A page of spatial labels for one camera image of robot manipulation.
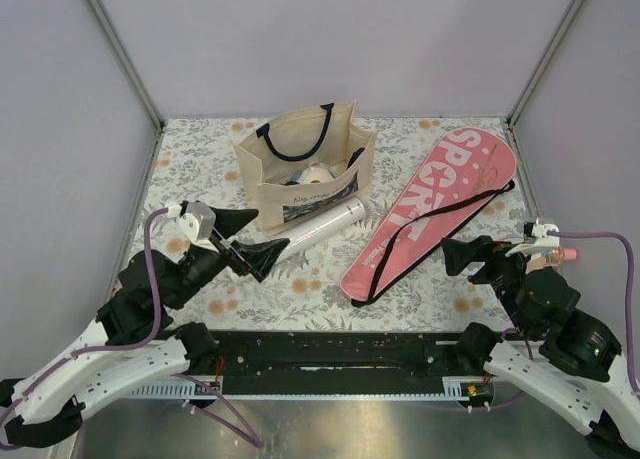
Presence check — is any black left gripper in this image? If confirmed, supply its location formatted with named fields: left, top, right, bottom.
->
left=167, top=207, right=291, bottom=310

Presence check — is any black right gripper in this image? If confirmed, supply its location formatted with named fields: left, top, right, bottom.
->
left=438, top=232, right=538, bottom=335

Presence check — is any white shuttlecock tube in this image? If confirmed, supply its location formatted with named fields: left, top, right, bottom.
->
left=247, top=197, right=365, bottom=273

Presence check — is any pink racket cover bag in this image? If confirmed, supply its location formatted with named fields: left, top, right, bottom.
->
left=340, top=127, right=517, bottom=308

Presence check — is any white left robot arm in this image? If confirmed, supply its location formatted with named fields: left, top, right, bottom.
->
left=1, top=201, right=290, bottom=451

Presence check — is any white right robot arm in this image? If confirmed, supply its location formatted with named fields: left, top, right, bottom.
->
left=441, top=236, right=639, bottom=458

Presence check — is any clear bottle pink cap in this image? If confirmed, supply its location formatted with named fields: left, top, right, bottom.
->
left=526, top=247, right=578, bottom=273

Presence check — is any beige canvas tote bag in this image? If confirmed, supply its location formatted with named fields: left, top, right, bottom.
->
left=234, top=101, right=377, bottom=231

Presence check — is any white tape roll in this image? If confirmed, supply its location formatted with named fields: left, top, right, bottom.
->
left=299, top=163, right=335, bottom=184

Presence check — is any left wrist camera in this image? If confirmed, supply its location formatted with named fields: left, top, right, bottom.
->
left=165, top=201, right=216, bottom=250

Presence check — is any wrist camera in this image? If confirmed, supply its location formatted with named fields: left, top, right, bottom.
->
left=505, top=219, right=559, bottom=257
left=165, top=201, right=216, bottom=250

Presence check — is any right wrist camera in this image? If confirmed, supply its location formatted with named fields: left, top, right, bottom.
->
left=505, top=219, right=559, bottom=257

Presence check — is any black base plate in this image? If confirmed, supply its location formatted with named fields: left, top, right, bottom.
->
left=205, top=331, right=485, bottom=399

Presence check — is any white slotted cable duct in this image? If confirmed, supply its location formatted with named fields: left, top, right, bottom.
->
left=124, top=376, right=224, bottom=399

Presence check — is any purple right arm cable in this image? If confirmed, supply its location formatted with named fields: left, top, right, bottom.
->
left=499, top=228, right=640, bottom=395

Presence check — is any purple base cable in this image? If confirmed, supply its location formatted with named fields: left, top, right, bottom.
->
left=174, top=371, right=266, bottom=450

